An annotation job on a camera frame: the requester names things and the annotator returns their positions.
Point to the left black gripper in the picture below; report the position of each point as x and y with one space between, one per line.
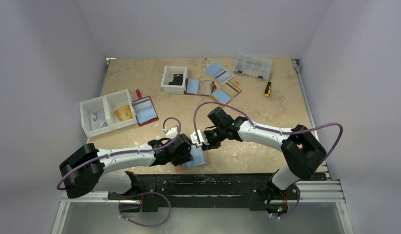
185 157

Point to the pink card holder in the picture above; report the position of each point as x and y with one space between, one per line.
199 158

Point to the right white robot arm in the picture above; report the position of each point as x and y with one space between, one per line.
303 153

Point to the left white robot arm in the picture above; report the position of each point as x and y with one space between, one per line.
90 169

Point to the orange card holder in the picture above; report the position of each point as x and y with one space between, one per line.
226 93

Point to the brown open card holder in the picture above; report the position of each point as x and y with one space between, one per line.
199 87

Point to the red card holder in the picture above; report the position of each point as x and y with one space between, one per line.
144 109

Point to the white card holder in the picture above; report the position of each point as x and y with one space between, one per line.
218 73

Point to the orange card in bin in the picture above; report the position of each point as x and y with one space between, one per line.
124 113

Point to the printed card in bin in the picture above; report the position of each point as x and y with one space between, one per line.
98 120

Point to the yellow black screwdriver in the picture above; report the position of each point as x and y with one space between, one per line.
268 89

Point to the clear plastic organizer box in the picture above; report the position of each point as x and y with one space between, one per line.
253 67

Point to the black object in box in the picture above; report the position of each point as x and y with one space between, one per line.
177 80

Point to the small white square box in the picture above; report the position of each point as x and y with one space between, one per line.
167 77

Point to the white two-compartment bin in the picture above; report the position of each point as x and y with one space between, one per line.
109 103

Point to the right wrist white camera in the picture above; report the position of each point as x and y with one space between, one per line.
198 138

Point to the wrist white camera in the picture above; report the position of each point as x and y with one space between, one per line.
198 138
171 132

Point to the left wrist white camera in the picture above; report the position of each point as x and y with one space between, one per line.
171 132

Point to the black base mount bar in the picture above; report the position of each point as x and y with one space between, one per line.
247 190

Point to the aluminium frame rail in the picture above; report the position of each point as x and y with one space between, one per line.
318 190

